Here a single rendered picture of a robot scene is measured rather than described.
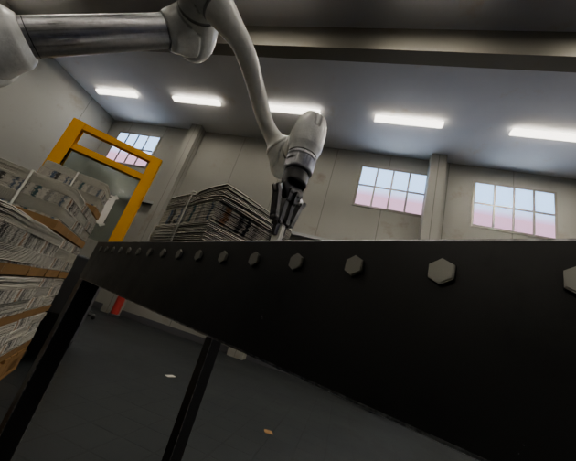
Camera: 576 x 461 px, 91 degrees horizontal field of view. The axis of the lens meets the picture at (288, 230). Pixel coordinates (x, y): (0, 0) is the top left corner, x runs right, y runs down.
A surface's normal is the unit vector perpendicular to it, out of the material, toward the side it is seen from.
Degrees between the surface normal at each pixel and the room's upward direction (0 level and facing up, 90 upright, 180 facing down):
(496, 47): 90
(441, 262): 90
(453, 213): 90
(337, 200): 90
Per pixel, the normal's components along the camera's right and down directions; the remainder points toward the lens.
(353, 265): -0.65, -0.42
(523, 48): -0.16, -0.37
